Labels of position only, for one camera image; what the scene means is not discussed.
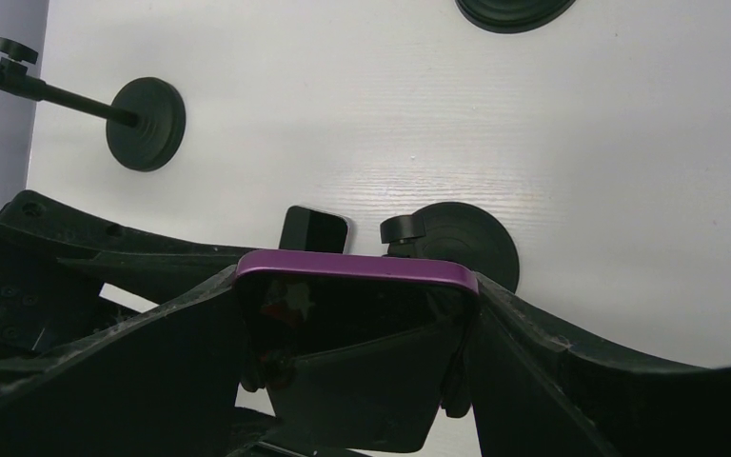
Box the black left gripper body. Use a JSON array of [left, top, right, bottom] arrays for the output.
[[0, 239, 137, 360]]

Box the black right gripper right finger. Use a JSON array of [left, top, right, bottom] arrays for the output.
[[464, 275, 731, 456]]

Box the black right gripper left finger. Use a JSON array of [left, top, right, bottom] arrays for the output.
[[0, 268, 259, 456]]

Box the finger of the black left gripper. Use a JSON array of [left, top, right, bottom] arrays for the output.
[[0, 190, 252, 304]]

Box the purple cased phone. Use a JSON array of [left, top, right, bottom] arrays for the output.
[[233, 249, 478, 364]]

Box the black ball-joint phone stand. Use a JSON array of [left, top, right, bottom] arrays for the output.
[[242, 202, 520, 456]]

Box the black round-base phone stand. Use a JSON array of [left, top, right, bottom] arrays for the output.
[[455, 0, 575, 34]]

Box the silver-edged black phone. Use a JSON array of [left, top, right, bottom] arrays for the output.
[[278, 205, 351, 254]]

